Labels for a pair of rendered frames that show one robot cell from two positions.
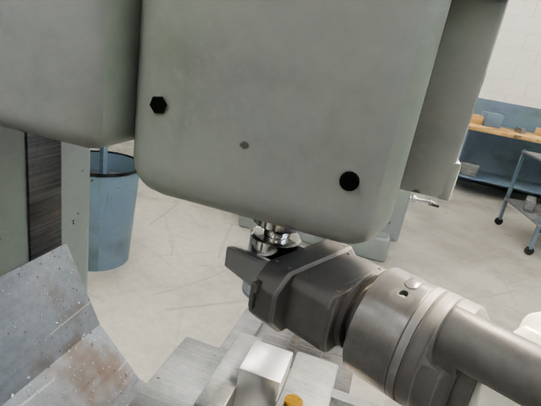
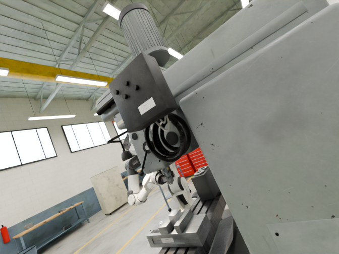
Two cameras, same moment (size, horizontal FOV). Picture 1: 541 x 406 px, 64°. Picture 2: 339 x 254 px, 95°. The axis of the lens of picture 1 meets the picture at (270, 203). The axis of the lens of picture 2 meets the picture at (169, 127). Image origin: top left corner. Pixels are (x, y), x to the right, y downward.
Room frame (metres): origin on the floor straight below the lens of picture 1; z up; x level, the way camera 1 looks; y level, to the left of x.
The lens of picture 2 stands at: (1.27, 0.41, 1.41)
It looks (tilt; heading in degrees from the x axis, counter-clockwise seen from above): 7 degrees up; 197
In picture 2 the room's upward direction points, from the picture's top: 25 degrees counter-clockwise
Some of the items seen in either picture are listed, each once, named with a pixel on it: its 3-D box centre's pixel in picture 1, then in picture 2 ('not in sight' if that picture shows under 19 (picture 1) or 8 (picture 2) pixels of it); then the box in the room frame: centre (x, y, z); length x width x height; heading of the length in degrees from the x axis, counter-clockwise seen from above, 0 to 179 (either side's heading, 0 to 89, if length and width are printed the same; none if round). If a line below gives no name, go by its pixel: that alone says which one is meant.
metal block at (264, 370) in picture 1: (263, 379); (176, 217); (0.44, -0.03, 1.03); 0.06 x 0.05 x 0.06; 166
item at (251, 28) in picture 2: not in sight; (210, 70); (0.48, 0.48, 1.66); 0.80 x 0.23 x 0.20; 76
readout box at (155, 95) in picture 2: not in sight; (140, 95); (0.76, 0.20, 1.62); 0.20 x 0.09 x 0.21; 76
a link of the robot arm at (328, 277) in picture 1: (353, 309); (162, 178); (0.31, -0.08, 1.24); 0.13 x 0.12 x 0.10; 141
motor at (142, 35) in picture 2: not in sight; (144, 39); (0.42, 0.23, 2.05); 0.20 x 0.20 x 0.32
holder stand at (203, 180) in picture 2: not in sight; (206, 181); (-0.03, 0.10, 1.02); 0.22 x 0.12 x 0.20; 167
